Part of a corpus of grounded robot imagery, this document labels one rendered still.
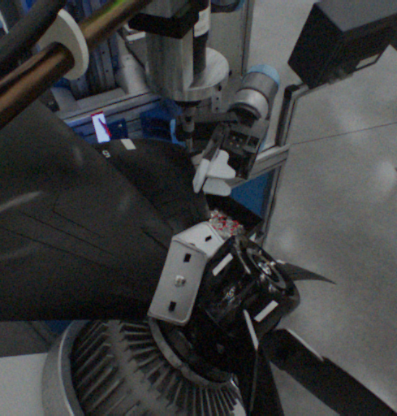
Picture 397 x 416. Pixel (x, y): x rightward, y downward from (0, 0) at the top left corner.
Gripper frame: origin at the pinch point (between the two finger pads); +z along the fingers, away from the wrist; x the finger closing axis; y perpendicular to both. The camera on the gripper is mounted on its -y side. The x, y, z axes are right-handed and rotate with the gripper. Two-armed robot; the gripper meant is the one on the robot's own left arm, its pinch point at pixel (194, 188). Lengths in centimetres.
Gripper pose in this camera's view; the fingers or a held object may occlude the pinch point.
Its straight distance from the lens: 61.7
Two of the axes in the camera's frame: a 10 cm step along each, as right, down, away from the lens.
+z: -3.7, 7.3, -5.7
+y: 9.2, 3.5, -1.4
